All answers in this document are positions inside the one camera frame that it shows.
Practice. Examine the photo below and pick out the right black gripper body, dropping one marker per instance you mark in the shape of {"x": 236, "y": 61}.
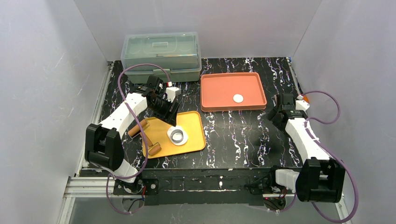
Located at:
{"x": 276, "y": 114}

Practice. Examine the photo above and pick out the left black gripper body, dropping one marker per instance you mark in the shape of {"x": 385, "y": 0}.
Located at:
{"x": 168, "y": 111}

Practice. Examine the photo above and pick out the white dough ball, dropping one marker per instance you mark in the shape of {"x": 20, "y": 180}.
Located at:
{"x": 177, "y": 135}

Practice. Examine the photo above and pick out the wooden dough roller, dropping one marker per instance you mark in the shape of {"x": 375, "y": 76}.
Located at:
{"x": 139, "y": 129}

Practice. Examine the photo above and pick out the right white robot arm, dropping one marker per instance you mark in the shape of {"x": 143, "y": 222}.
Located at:
{"x": 321, "y": 177}

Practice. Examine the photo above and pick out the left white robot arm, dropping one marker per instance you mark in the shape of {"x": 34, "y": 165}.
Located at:
{"x": 103, "y": 146}

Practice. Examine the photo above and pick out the yellow plastic tray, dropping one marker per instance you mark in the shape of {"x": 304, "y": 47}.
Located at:
{"x": 157, "y": 132}

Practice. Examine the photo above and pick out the flat round white wrapper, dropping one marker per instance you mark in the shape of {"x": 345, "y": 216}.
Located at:
{"x": 237, "y": 98}

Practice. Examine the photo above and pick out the orange-red plastic tray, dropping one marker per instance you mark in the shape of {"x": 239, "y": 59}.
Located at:
{"x": 217, "y": 91}

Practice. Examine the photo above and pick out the green plastic storage box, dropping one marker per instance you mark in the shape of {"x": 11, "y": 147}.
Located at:
{"x": 169, "y": 56}

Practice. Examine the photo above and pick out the aluminium front frame rail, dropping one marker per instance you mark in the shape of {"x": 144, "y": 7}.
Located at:
{"x": 86, "y": 202}

